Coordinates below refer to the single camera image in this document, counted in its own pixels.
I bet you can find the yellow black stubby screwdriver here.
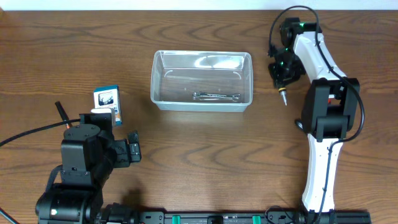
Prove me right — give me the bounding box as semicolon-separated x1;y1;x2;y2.
278;87;287;105

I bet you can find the clear plastic container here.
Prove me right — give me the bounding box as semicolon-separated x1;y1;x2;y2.
150;50;254;112

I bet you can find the silver wrench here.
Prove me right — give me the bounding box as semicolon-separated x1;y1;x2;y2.
192;92;241;101

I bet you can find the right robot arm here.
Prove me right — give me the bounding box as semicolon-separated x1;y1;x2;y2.
269;18;359;213

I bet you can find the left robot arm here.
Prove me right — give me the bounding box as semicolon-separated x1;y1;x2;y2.
35;113;142;223

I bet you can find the blue white screwdriver box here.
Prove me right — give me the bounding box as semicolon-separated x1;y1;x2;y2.
93;85;123;126

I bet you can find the black yellow precision screwdriver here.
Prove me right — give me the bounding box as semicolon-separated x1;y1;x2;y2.
294;119;303;131

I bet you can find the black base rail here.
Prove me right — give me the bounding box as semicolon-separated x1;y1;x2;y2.
93;202;373;224

